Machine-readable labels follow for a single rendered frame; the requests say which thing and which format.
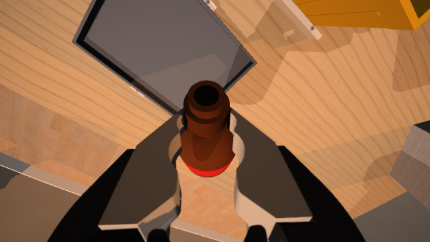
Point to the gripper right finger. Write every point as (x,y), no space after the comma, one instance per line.
(276,190)

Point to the brown glass bottle with red label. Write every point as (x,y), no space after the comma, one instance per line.
(207,143)

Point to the yellow bottle crate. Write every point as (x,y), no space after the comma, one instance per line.
(391,14)

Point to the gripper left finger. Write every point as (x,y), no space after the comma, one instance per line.
(139,192)

